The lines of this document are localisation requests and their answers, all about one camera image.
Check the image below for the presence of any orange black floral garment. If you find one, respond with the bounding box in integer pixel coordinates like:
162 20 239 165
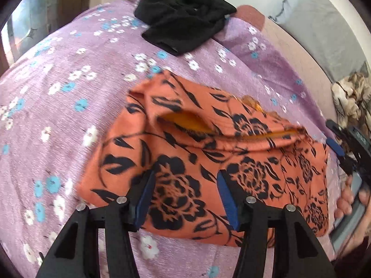
78 69 332 248

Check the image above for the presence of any stained glass window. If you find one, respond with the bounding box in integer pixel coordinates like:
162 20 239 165
6 0 58 64

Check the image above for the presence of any pink beige mattress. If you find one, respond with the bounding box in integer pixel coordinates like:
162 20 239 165
238 4 338 122

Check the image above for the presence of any purple floral bedsheet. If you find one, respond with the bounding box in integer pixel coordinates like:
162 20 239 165
0 0 345 278

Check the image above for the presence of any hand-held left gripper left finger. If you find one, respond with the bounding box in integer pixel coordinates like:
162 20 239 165
36 168 157 278

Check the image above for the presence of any person's right hand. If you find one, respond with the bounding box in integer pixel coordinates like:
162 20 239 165
333 175 355 221

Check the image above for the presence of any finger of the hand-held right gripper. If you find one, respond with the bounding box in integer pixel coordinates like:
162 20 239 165
325 137 355 177
325 119 351 141

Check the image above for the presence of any grey pillow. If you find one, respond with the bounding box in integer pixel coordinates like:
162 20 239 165
267 0 368 84

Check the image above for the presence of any brown cream floral blanket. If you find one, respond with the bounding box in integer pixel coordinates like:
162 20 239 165
330 71 371 131

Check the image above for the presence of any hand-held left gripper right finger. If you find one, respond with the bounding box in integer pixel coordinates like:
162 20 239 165
217 169 334 278

